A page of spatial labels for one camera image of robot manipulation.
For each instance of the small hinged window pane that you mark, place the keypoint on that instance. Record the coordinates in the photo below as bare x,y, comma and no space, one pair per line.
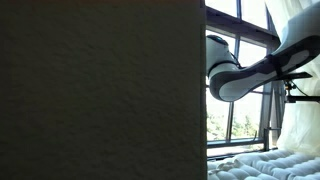
233,142

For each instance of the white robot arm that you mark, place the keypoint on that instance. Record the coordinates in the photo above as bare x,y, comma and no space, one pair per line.
233,86

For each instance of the white tufted cushion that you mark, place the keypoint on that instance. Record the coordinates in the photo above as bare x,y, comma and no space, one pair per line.
273,166

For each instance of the white sheer curtain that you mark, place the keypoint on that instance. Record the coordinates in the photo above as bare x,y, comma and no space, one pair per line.
300,133

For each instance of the dark metal window frame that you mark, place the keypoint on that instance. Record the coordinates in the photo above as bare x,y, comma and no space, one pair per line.
240,30

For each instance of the black stereo camera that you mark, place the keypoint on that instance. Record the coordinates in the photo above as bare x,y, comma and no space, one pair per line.
288,76

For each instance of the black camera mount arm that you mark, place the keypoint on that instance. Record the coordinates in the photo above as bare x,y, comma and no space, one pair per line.
300,98

